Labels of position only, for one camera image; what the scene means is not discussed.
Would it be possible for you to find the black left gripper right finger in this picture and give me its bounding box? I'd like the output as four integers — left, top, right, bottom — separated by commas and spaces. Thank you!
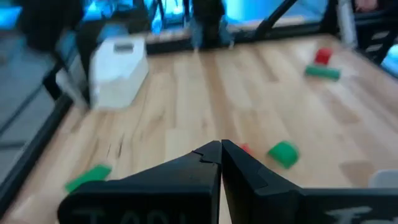
221, 139, 398, 224

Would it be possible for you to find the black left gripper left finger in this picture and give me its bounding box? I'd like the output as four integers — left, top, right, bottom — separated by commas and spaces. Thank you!
57, 140, 223, 224

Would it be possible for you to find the green rectangular block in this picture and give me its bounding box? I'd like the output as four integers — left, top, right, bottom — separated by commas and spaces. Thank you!
64, 164, 113, 194

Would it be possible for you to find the grey plastic bin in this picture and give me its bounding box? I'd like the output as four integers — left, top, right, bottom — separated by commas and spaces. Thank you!
368, 169, 398, 189

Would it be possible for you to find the long green block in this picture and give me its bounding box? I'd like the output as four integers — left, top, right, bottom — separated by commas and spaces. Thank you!
304, 64, 342, 82

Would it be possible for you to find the green half-round block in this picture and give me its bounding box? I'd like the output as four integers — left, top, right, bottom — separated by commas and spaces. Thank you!
267, 140, 300, 170

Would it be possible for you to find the red rectangular block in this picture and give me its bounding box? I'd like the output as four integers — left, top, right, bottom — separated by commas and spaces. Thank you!
238, 142, 253, 156

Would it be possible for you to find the white plastic bin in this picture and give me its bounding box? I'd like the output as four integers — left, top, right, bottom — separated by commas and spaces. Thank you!
88, 35, 150, 110

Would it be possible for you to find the red cube block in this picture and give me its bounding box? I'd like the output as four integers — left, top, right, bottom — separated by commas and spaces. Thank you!
313, 47, 333, 66

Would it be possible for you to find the black aluminium table frame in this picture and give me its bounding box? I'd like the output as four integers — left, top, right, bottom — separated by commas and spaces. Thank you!
0, 0, 398, 215

